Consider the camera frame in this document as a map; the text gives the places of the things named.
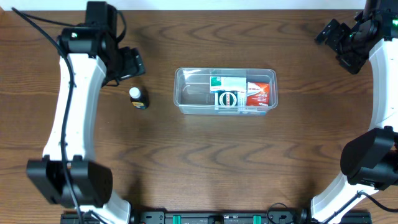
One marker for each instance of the blue white medicine box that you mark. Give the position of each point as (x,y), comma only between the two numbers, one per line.
(240,109)

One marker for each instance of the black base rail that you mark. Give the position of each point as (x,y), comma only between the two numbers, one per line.
(272,216)

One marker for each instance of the dark Woods syrup bottle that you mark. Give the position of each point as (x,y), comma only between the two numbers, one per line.
(139,98)

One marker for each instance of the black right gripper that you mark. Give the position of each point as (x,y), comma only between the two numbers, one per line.
(337,38)

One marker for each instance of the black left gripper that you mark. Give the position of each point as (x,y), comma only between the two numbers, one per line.
(133,64)

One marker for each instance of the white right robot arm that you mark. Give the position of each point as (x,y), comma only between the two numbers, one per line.
(368,163)

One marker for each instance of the red medicine box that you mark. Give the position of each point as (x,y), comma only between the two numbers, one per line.
(257,94)

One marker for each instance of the white green medicine box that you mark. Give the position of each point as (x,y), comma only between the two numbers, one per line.
(228,84)

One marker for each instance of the green Zam-Buk ointment box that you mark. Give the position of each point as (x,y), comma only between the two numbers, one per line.
(227,98)

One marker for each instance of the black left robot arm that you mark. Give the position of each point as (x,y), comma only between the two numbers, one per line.
(67,174)

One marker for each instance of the clear plastic container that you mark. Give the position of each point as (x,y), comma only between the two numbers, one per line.
(192,87)

